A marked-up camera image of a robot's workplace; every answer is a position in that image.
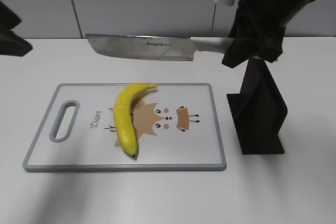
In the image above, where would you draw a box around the white handled kitchen knife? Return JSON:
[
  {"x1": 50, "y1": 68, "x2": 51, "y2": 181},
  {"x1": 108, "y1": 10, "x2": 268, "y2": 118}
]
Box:
[{"x1": 86, "y1": 34, "x2": 233, "y2": 61}]

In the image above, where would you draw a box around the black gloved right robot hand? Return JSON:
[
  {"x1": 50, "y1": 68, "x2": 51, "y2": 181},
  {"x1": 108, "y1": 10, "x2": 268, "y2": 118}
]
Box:
[{"x1": 222, "y1": 0, "x2": 285, "y2": 68}]

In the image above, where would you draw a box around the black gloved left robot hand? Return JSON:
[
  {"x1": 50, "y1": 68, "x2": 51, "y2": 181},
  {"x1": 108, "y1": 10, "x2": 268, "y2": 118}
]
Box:
[{"x1": 1, "y1": 2, "x2": 33, "y2": 57}]

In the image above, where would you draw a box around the grey rimmed deer cutting board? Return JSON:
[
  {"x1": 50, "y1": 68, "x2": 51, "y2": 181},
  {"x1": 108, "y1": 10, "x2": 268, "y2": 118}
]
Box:
[{"x1": 23, "y1": 83, "x2": 226, "y2": 172}]

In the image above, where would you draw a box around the yellow plastic banana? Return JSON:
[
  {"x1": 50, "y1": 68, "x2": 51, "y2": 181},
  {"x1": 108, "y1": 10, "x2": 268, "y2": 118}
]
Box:
[{"x1": 113, "y1": 83, "x2": 158, "y2": 159}]

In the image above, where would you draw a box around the black knife stand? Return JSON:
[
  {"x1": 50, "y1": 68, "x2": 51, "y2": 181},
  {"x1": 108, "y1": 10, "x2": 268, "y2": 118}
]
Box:
[{"x1": 227, "y1": 59, "x2": 288, "y2": 155}]

